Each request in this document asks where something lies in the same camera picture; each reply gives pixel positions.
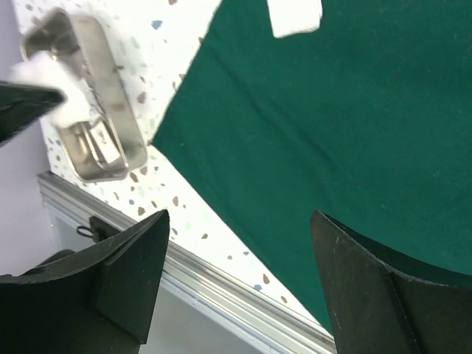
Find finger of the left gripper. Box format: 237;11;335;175
0;81;65;146

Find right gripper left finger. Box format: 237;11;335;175
1;210;170;353

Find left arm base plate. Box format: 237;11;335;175
76;216;120;243

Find white gauze pad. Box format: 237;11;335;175
9;51;95;129
266;0;323;38

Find stainless steel instrument tray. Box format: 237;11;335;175
21;7;148;183

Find green surgical drape cloth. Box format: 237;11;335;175
153;0;471;326

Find aluminium rail frame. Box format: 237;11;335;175
38;172;336;353

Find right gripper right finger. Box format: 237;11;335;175
310;211;471;354

